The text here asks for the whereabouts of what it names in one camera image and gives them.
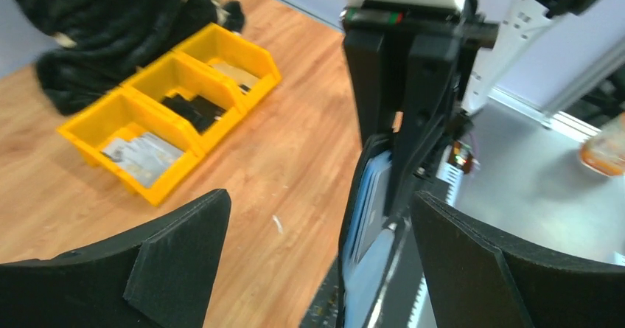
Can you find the black floral blanket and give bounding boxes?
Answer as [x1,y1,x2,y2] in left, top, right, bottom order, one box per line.
[14,0,245,116]

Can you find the yellow bin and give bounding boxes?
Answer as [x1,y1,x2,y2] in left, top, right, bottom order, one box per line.
[122,52,248,153]
[172,24,282,113]
[58,88,206,206]

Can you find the black cards in bin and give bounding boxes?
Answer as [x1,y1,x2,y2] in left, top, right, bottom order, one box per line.
[161,94,226,134]

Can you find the orange snack packet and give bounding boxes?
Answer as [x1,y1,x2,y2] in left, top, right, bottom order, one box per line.
[580,112,624,177]

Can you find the silver VIP card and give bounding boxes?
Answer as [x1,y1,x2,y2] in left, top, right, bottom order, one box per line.
[347,150,391,263]

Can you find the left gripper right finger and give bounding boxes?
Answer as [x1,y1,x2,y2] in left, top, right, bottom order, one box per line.
[411,192,624,327]

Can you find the middle yellow bin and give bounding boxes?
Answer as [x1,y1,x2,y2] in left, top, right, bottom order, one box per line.
[122,52,248,153]

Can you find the left yellow bin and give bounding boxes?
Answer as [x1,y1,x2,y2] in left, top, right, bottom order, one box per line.
[58,88,206,206]

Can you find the beige cards in bin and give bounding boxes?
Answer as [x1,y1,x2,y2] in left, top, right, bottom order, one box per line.
[211,61,259,94]

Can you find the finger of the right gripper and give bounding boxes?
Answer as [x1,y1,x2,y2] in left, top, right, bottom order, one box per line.
[385,35,461,215]
[343,30,403,143]

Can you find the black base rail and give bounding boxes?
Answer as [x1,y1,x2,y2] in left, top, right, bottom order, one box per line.
[298,169,465,328]

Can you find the silver cards in bin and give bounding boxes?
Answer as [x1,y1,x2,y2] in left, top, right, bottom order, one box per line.
[101,132,184,188]

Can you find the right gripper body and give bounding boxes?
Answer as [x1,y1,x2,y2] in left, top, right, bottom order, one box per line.
[341,0,498,52]

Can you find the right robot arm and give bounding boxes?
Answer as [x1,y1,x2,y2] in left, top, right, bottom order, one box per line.
[340,0,598,217]

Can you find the right yellow bin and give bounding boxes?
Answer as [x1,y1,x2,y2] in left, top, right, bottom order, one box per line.
[172,24,282,113]

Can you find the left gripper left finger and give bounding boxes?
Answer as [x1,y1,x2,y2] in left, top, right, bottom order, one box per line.
[1,189,231,327]

